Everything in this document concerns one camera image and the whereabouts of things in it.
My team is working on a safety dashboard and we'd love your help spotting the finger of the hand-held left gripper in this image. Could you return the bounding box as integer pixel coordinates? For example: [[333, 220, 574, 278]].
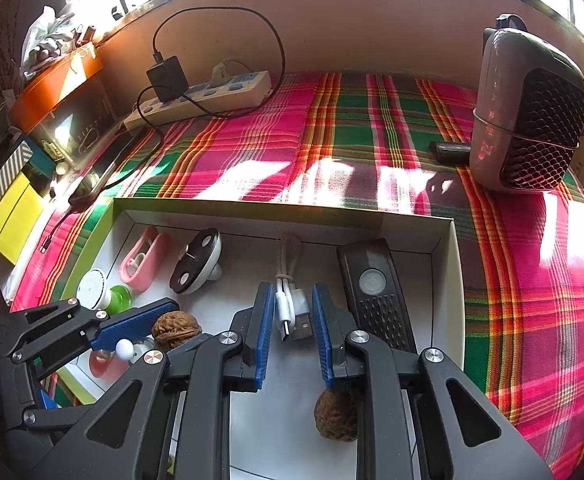
[[21, 387, 100, 433], [2, 297, 180, 366]]

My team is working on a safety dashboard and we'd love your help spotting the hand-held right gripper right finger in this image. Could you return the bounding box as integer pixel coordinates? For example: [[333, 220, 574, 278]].
[[312, 282, 555, 480]]

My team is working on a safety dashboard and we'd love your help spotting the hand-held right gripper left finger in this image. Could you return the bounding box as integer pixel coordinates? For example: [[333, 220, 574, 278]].
[[32, 281, 277, 480]]

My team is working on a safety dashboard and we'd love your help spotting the green spool with white top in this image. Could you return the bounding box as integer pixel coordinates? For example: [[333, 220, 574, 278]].
[[76, 269, 134, 318]]

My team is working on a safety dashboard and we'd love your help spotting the brown walnut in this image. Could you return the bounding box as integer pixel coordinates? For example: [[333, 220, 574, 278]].
[[313, 387, 360, 442], [151, 311, 203, 353]]

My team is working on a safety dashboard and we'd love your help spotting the pink ring cable winder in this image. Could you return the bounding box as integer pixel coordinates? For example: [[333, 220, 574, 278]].
[[88, 350, 133, 381]]

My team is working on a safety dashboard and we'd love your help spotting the white USB cable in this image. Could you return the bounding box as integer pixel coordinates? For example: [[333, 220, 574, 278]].
[[274, 232, 318, 343]]

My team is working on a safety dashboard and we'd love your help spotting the pink oval cable winder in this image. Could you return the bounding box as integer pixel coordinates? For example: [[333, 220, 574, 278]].
[[119, 226, 170, 293]]

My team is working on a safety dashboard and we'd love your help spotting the black flashlight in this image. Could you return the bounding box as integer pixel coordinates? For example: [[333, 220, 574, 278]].
[[336, 238, 419, 356]]

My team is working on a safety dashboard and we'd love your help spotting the black and white round device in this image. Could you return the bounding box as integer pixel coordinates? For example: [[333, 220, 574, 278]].
[[168, 228, 223, 295]]

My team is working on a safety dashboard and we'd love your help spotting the green and white cardboard box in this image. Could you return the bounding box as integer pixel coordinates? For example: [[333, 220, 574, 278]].
[[47, 197, 468, 480]]

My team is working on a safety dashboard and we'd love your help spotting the black phone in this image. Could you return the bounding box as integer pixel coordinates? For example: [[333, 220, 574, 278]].
[[68, 127, 148, 206]]

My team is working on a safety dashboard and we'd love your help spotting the yellow box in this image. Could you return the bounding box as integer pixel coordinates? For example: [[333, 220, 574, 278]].
[[0, 172, 48, 265]]

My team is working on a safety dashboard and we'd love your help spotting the striped green box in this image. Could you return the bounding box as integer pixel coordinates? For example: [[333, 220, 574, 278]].
[[0, 140, 34, 233]]

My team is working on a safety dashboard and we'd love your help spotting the dark glossy box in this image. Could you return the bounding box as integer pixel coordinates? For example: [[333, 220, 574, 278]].
[[27, 87, 123, 166]]

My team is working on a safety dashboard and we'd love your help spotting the small black device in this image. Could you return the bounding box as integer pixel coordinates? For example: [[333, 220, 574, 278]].
[[429, 141, 472, 165]]

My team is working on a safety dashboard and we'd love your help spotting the white power strip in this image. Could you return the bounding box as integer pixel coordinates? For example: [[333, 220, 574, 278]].
[[123, 70, 273, 131]]

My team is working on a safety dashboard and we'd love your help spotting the black charger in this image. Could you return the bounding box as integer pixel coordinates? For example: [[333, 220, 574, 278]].
[[146, 56, 190, 103]]

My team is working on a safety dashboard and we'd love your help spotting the orange box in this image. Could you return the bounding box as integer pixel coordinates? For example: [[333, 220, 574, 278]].
[[8, 45, 104, 133]]

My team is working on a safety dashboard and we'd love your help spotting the white plug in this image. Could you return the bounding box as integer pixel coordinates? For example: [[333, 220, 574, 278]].
[[211, 59, 253, 88]]

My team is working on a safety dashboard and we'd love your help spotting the crumpled plastic bag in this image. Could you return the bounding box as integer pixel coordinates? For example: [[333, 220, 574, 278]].
[[19, 5, 95, 81]]

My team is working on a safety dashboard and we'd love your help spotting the black charger cable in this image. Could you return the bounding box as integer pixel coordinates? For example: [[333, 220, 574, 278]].
[[39, 7, 287, 253]]

